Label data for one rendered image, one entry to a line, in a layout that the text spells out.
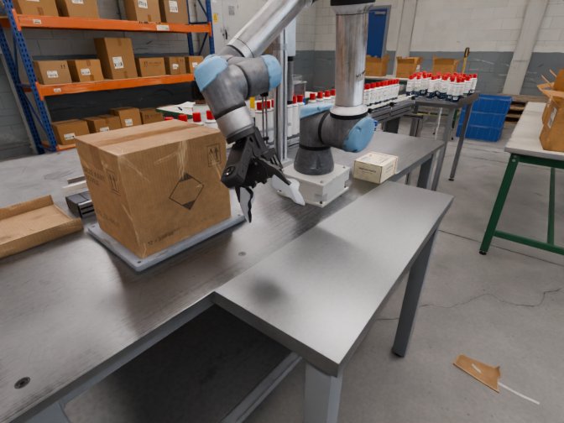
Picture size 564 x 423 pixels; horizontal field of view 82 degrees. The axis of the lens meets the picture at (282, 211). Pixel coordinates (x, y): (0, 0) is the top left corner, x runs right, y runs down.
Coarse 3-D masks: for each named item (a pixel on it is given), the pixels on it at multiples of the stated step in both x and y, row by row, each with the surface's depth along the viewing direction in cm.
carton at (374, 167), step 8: (360, 160) 134; (368, 160) 134; (376, 160) 134; (384, 160) 134; (392, 160) 134; (360, 168) 134; (368, 168) 131; (376, 168) 129; (384, 168) 130; (392, 168) 137; (352, 176) 137; (360, 176) 135; (368, 176) 133; (376, 176) 131; (384, 176) 133
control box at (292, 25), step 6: (294, 18) 132; (288, 24) 133; (294, 24) 133; (288, 30) 134; (294, 30) 134; (288, 36) 135; (294, 36) 135; (288, 42) 136; (294, 42) 136; (270, 48) 139; (288, 48) 137; (294, 48) 137; (270, 54) 140; (288, 54) 138; (294, 54) 138
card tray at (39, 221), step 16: (0, 208) 103; (16, 208) 106; (32, 208) 109; (48, 208) 110; (0, 224) 101; (16, 224) 101; (32, 224) 101; (48, 224) 101; (64, 224) 94; (80, 224) 98; (0, 240) 92; (16, 240) 86; (32, 240) 89; (48, 240) 92; (0, 256) 85
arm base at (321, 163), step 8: (304, 152) 115; (312, 152) 113; (320, 152) 113; (328, 152) 115; (296, 160) 118; (304, 160) 115; (312, 160) 114; (320, 160) 114; (328, 160) 115; (296, 168) 118; (304, 168) 115; (312, 168) 115; (320, 168) 115; (328, 168) 116
